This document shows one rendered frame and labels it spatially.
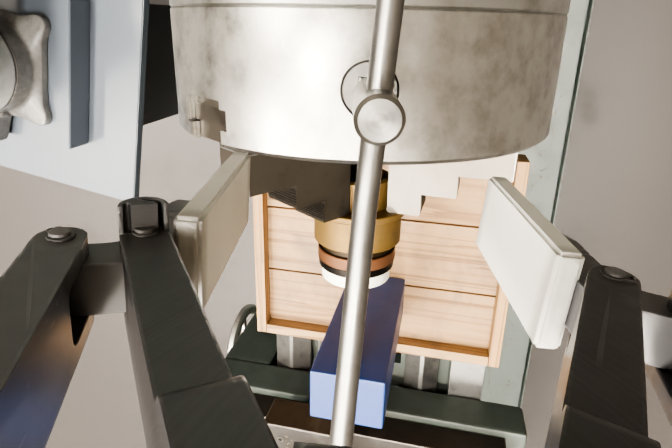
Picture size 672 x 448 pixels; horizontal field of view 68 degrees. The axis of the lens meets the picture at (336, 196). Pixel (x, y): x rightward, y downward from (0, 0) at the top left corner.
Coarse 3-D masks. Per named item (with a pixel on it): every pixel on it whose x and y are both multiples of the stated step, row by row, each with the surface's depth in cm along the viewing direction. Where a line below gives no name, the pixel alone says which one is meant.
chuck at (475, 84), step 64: (192, 64) 34; (256, 64) 30; (320, 64) 28; (448, 64) 29; (512, 64) 30; (192, 128) 36; (256, 128) 31; (320, 128) 30; (448, 128) 30; (512, 128) 32
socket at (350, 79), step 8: (360, 64) 28; (368, 64) 28; (352, 72) 28; (360, 72) 28; (344, 80) 29; (352, 80) 29; (344, 88) 29; (352, 88) 29; (344, 96) 29; (352, 112) 29
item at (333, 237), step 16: (352, 176) 49; (384, 176) 47; (352, 192) 44; (384, 192) 45; (352, 208) 45; (384, 208) 46; (320, 224) 46; (336, 224) 44; (384, 224) 45; (400, 224) 47; (320, 240) 46; (336, 240) 45; (384, 240) 45; (320, 256) 48; (336, 256) 46; (384, 256) 46; (336, 272) 47; (384, 272) 47
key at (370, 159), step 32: (384, 0) 20; (384, 32) 21; (384, 64) 21; (352, 224) 24; (352, 256) 24; (352, 288) 24; (352, 320) 24; (352, 352) 24; (352, 384) 24; (352, 416) 25
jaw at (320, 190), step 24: (216, 120) 34; (264, 168) 36; (288, 168) 38; (312, 168) 40; (336, 168) 42; (264, 192) 37; (288, 192) 40; (312, 192) 40; (336, 192) 42; (312, 216) 43; (336, 216) 43
